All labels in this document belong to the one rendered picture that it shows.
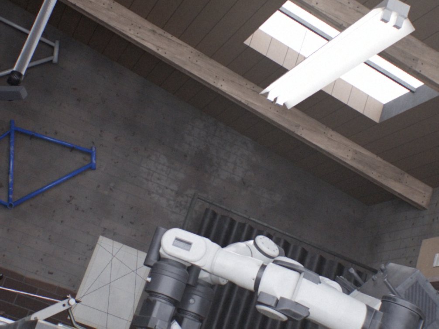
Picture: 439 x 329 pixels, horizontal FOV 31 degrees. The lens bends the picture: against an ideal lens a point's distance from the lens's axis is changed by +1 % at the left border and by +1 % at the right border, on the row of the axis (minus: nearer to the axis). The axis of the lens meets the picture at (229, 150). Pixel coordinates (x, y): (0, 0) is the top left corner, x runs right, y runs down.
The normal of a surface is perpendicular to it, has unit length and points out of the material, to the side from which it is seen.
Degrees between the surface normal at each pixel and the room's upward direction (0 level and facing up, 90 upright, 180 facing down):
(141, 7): 174
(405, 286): 102
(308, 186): 90
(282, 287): 91
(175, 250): 90
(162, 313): 90
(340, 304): 81
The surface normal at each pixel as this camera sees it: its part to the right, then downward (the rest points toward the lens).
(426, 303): 0.16, -0.06
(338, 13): 0.34, -0.21
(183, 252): -0.15, -0.37
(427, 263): -0.89, -0.40
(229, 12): -0.40, 0.85
